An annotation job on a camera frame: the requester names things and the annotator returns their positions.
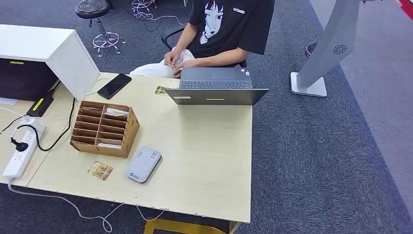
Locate person's right hand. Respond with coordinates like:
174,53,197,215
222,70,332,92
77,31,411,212
164,50,181,67

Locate person's left hand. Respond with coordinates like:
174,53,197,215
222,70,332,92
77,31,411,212
172,59,194,79

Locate person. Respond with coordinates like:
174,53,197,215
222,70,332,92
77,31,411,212
129,0,276,79

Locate white card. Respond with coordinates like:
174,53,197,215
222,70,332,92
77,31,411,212
106,107,129,117
97,142,122,150

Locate cardboard card organizer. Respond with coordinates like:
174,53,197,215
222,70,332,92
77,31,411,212
69,100,141,159

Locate grey card reader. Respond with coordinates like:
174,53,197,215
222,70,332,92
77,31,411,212
125,146,163,184

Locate grey laptop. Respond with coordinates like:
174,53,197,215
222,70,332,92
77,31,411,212
165,67,269,106

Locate black smartphone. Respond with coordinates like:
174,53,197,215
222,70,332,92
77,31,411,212
97,73,132,100

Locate black round stool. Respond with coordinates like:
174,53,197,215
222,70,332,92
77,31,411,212
75,0,127,58

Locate dark round floor base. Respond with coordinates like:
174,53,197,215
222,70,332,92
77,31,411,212
304,41,319,59

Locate white cabinet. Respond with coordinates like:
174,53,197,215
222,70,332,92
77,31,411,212
0,24,101,102

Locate black slab with yellow sticker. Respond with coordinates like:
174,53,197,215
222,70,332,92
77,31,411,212
26,87,59,117

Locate grey kiosk stand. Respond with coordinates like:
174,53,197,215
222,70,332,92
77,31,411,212
290,0,360,98

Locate black box with yellow label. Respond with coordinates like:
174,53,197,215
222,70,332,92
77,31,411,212
0,58,60,102

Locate white power strip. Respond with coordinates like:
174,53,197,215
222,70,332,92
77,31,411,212
1,124,47,180

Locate white floor cable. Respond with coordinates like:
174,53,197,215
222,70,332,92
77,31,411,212
133,6,185,26

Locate thin black cable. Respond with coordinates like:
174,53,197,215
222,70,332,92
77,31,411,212
0,115,26,134

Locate white power strip cable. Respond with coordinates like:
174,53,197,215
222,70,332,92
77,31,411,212
7,179,166,234

